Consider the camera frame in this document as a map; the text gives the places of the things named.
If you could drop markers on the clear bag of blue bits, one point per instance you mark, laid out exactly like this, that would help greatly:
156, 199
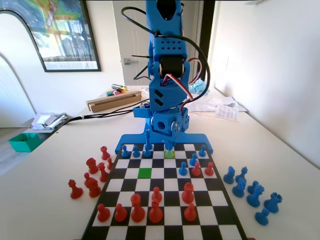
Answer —
198, 87

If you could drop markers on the blue board holder plate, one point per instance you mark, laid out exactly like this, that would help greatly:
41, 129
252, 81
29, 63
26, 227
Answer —
130, 138

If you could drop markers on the blue chess rook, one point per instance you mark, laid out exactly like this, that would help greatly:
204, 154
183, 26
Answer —
273, 203

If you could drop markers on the long cardboard box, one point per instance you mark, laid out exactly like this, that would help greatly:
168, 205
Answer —
112, 105

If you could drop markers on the black framed poster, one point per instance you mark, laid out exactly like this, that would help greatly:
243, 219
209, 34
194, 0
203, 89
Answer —
62, 37

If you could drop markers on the printed paper sheet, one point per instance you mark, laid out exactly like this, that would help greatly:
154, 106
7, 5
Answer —
227, 112

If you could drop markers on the colourful marker pack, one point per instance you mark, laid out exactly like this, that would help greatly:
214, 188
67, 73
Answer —
111, 93

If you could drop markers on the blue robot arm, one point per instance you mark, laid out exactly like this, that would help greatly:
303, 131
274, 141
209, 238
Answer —
167, 92

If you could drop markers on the black and white chessboard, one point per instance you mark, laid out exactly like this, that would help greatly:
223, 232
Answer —
170, 183

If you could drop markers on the blue chess knight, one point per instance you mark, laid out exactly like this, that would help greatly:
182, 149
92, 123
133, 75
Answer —
229, 176
239, 190

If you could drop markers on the blue chess pawn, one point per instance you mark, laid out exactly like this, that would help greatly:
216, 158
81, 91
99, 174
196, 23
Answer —
183, 170
125, 153
135, 152
202, 152
193, 158
252, 187
147, 154
262, 217

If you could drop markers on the blue king piece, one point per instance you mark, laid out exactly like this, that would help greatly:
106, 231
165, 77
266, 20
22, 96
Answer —
148, 141

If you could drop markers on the white arched furniture panel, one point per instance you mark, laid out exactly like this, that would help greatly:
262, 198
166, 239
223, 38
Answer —
22, 62

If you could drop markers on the red chess knight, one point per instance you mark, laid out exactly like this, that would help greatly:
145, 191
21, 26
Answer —
92, 167
94, 190

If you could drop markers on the crumpled silver foil bag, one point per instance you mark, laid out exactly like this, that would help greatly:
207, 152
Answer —
47, 120

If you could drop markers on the white paper pile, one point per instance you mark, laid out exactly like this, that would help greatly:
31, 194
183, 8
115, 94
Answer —
212, 102

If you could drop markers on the red chess pawn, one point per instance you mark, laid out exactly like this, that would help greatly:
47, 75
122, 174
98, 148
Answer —
157, 193
120, 215
110, 165
103, 215
190, 213
87, 178
209, 170
196, 170

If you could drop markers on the green plastic bin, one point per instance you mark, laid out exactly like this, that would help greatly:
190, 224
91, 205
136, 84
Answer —
22, 146

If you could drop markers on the red board holder plate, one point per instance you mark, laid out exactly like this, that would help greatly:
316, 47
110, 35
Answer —
250, 238

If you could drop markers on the red chess rook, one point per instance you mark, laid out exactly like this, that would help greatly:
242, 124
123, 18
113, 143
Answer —
105, 153
188, 195

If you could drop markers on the blue chess queen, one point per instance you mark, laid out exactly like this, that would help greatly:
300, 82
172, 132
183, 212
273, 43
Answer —
254, 198

